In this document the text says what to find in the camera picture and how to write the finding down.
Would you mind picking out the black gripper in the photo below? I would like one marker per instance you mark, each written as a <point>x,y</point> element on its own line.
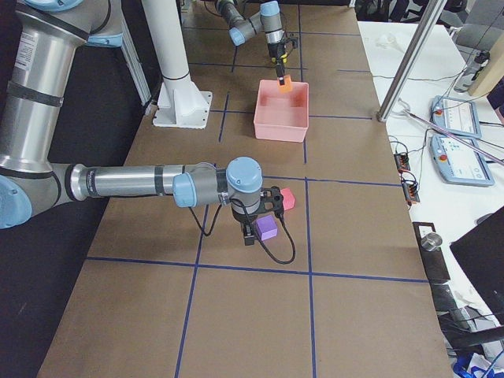
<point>244,216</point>
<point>275,52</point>

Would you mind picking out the purple foam block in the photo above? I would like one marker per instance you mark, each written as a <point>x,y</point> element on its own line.
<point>266,227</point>

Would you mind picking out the orange foam block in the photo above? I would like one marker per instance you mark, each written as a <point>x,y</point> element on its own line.
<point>284,84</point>

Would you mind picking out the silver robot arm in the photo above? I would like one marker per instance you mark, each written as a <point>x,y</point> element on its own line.
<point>267,20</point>
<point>66,125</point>

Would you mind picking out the pink plastic bin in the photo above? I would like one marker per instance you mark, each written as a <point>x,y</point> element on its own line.
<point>282,116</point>

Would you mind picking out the red foam block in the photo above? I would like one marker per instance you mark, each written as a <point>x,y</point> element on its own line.
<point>288,198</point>

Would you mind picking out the crumpled white paper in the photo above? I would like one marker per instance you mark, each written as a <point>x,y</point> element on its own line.
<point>388,41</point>

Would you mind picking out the orange black connector block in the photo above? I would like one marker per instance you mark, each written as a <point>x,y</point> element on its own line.
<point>402,162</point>

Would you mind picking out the small metal cup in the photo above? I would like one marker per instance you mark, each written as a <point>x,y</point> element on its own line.
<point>431,241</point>

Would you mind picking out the far teach pendant tablet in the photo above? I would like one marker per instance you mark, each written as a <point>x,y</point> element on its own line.
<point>458,116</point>

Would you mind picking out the teach pendant tablet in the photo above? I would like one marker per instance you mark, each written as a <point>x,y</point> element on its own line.
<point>458,116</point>
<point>459,164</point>

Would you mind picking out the reacher grabber stick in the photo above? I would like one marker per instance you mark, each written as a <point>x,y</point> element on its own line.
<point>407,111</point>

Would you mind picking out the near teach pendant tablet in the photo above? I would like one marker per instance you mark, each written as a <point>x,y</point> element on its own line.
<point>459,164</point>

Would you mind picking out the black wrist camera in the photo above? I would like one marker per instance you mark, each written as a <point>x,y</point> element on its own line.
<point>290,42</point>
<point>271,200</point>

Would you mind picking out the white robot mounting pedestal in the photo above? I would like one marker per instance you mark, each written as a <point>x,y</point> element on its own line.
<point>180,104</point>

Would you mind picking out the aluminium frame post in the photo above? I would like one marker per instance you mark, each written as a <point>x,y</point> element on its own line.
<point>420,36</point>

